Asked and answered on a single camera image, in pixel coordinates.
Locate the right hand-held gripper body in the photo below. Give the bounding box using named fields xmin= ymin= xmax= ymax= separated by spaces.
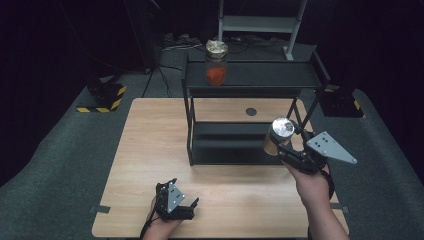
xmin=282 ymin=130 xmax=358 ymax=175

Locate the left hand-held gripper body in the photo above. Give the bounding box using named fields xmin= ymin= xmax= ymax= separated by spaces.
xmin=154 ymin=181 xmax=197 ymax=222

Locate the silver-lidded glass jar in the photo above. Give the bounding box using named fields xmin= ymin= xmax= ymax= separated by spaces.
xmin=262 ymin=116 xmax=297 ymax=157

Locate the black metal two-tier rack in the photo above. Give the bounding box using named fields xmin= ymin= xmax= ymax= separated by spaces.
xmin=181 ymin=51 xmax=332 ymax=167

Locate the gold-lidded glass jar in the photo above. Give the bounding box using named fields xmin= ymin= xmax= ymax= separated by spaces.
xmin=204 ymin=38 xmax=230 ymax=87

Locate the person's left hand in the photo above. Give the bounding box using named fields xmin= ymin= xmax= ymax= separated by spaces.
xmin=147 ymin=196 xmax=183 ymax=233

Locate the person's right hand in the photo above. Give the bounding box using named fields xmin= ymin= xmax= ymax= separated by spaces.
xmin=286 ymin=164 xmax=331 ymax=208

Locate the yellow-black striped stand base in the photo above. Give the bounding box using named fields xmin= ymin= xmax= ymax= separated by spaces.
xmin=76 ymin=77 xmax=128 ymax=114
xmin=317 ymin=84 xmax=365 ymax=119

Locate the grey tape strip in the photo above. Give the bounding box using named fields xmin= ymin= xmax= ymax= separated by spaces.
xmin=331 ymin=202 xmax=350 ymax=214
xmin=89 ymin=204 xmax=112 ymax=215

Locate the grey metal stand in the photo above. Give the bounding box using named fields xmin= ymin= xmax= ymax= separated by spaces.
xmin=215 ymin=0 xmax=308 ymax=62

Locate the power strip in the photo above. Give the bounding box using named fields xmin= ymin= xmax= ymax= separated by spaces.
xmin=162 ymin=32 xmax=203 ymax=52

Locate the right hand-held gripper cable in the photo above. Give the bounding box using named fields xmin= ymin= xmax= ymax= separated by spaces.
xmin=320 ymin=169 xmax=336 ymax=202

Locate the hand-held gripper cable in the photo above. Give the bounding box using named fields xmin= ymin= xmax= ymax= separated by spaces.
xmin=139 ymin=213 xmax=158 ymax=240
xmin=320 ymin=169 xmax=336 ymax=202

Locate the left hand-held gripper cable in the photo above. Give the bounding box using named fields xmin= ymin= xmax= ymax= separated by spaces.
xmin=139 ymin=213 xmax=158 ymax=240

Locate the black floor cable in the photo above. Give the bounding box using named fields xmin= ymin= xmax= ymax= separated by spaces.
xmin=141 ymin=64 xmax=184 ymax=99

